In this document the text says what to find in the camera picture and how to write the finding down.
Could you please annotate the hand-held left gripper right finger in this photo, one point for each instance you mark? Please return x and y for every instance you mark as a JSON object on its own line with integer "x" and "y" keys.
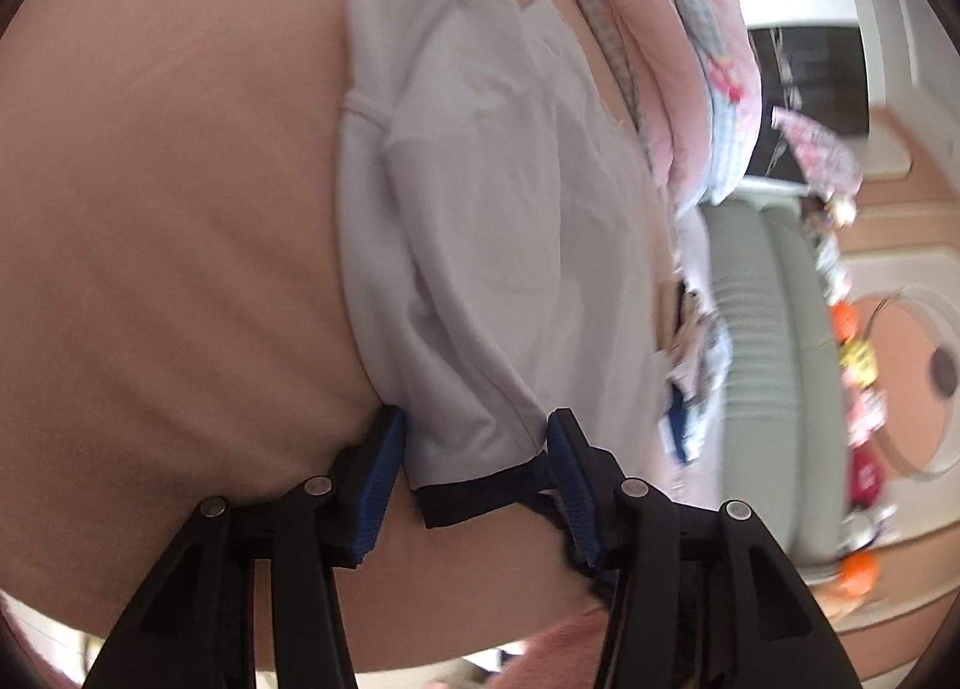
{"x": 574, "y": 486}

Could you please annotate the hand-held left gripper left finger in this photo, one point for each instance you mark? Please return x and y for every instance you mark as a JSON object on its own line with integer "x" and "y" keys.
{"x": 375, "y": 486}

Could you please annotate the white shirt navy trim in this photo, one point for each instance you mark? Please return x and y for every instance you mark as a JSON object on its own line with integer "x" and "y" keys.
{"x": 487, "y": 247}

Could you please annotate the glass wardrobe with clothes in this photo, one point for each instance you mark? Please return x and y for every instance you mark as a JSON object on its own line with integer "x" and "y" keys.
{"x": 810, "y": 74}

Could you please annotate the navy folded garment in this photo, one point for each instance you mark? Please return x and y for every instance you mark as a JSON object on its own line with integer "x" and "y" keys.
{"x": 677, "y": 419}

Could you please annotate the light blue printed folded garment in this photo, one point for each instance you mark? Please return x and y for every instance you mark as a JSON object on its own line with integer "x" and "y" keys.
{"x": 709, "y": 359}

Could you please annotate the grey padded headboard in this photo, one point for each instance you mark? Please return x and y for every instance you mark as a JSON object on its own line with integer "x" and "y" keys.
{"x": 765, "y": 374}

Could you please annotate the red plush toy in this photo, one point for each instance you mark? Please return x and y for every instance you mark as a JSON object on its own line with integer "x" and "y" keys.
{"x": 862, "y": 475}

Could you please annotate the orange plush toy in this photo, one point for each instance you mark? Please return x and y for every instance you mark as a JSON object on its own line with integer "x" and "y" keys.
{"x": 859, "y": 569}
{"x": 844, "y": 318}

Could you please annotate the pink white plush toy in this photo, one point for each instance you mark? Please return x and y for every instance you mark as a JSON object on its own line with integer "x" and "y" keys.
{"x": 866, "y": 412}

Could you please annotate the pink bed sheet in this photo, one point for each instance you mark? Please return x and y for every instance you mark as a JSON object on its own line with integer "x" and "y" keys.
{"x": 150, "y": 284}

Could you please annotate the yellow plush toy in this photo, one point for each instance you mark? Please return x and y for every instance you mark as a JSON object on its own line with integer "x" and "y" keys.
{"x": 859, "y": 359}

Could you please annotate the pink patterned hanging cloth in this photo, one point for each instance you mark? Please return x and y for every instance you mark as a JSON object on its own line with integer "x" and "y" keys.
{"x": 817, "y": 149}

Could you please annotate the pink folded quilt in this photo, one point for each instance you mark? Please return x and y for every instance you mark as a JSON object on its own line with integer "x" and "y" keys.
{"x": 660, "y": 59}

